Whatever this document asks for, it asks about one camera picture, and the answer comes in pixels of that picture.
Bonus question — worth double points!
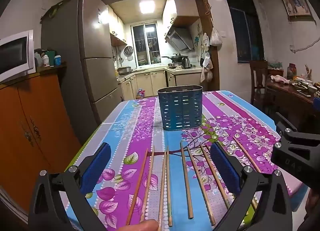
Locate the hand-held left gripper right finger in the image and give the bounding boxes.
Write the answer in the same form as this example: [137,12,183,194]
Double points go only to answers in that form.
[210,142,293,231]

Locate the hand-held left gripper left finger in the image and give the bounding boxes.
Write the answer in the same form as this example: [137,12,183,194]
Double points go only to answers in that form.
[28,142,112,231]

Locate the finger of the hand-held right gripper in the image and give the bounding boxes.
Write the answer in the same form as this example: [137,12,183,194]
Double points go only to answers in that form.
[275,112,320,146]

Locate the row of wooden chopsticks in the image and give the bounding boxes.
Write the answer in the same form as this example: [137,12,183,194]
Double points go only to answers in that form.
[125,136,263,228]

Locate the blue perforated utensil basket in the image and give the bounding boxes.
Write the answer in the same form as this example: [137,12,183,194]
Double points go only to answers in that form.
[157,85,203,131]

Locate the person's left hand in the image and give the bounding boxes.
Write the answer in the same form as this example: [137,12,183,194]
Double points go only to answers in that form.
[117,220,160,231]

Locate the dark wooden dining table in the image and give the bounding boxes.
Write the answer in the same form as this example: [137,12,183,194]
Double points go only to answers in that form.
[264,68,320,132]

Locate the dish of green vegetables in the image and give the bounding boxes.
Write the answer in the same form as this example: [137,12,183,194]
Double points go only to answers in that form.
[292,82,309,91]

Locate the pink cloth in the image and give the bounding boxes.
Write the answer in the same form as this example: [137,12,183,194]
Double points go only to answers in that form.
[271,75,290,84]

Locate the glass jar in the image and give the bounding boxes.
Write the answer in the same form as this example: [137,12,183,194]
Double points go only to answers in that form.
[287,63,297,80]

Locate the chopstick holder on dining table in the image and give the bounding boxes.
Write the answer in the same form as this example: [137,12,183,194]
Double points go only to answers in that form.
[303,64,313,80]

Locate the wooden chair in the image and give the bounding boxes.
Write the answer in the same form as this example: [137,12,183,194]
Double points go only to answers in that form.
[249,60,269,107]

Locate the floral purple blue tablecloth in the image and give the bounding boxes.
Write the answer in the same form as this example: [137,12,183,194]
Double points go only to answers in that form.
[52,90,309,231]

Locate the orange wooden cabinet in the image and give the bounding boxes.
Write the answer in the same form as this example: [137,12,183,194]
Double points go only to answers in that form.
[0,65,83,219]

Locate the hanging cloths and bags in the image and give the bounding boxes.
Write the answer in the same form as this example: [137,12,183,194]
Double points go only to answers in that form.
[199,33,214,84]

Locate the dark room window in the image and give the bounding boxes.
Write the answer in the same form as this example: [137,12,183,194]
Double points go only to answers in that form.
[224,0,266,64]

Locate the grey steel refrigerator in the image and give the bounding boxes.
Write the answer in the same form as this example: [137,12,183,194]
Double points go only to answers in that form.
[41,0,123,144]

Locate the white hanging plastic bag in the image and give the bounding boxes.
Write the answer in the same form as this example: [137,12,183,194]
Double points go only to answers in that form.
[210,27,223,46]

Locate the green plastic cup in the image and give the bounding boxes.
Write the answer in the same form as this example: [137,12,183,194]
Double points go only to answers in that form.
[46,51,56,66]

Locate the black wok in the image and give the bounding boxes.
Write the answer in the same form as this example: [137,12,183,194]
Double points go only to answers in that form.
[162,54,188,63]

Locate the framed elephant picture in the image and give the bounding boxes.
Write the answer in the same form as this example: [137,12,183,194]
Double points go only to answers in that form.
[279,0,313,20]

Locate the barred kitchen window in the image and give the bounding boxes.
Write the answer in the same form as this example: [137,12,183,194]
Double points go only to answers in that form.
[131,23,161,68]

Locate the steel range hood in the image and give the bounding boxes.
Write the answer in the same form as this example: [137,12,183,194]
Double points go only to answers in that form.
[164,27,195,52]

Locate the white microwave oven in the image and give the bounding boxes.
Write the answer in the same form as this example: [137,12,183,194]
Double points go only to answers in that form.
[0,30,36,84]

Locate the cream cabinet above hood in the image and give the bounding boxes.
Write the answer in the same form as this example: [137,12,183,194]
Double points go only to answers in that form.
[162,0,200,27]

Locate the green object on refrigerator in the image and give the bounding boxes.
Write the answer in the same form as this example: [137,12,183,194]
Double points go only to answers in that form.
[48,3,63,18]

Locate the square ceiling light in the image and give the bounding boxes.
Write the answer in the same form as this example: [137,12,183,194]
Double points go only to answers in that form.
[139,0,157,14]

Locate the wall cable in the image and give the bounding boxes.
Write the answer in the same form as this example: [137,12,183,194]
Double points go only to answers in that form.
[289,35,320,53]

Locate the cream wall cabinet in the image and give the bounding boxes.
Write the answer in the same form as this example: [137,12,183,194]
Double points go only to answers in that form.
[108,8,128,47]

